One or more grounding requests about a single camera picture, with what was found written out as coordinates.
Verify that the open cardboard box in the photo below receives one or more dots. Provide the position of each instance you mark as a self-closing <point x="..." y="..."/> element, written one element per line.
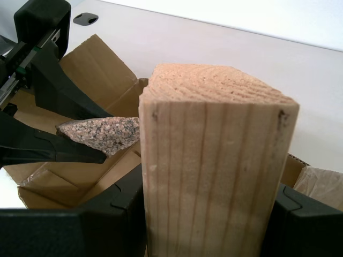
<point x="93" y="67"/>

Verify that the light wooden block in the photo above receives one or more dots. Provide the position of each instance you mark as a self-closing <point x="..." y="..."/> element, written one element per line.
<point x="209" y="160"/>

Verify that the pinkish granite rock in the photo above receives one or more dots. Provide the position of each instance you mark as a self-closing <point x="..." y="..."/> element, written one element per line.
<point x="101" y="132"/>

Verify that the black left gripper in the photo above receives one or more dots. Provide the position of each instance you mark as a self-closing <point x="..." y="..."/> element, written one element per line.
<point x="16" y="69"/>

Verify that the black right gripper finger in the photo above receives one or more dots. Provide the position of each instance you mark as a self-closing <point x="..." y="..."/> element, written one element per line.
<point x="67" y="233"/>
<point x="308" y="235"/>

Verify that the black oval table grommet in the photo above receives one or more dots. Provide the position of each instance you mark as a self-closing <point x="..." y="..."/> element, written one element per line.
<point x="85" y="19"/>

